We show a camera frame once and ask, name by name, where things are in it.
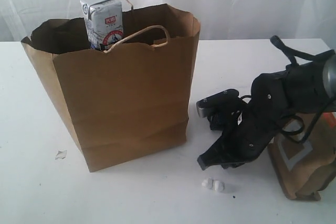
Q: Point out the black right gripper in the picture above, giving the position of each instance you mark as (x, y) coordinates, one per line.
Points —
(244, 142)

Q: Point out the brown paper bag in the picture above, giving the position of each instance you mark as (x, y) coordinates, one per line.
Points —
(125, 102)

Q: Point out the small white blue carton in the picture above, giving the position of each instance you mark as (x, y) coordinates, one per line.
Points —
(103, 21)

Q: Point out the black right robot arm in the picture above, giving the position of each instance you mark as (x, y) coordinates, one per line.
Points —
(288, 102)

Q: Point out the brown kraft pouch orange label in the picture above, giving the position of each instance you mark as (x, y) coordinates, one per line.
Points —
(303, 170)

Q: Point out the clear plastic scrap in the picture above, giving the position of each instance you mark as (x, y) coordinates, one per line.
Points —
(61, 155)

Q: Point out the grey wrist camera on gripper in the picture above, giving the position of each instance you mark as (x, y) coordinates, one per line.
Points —
(207, 106)

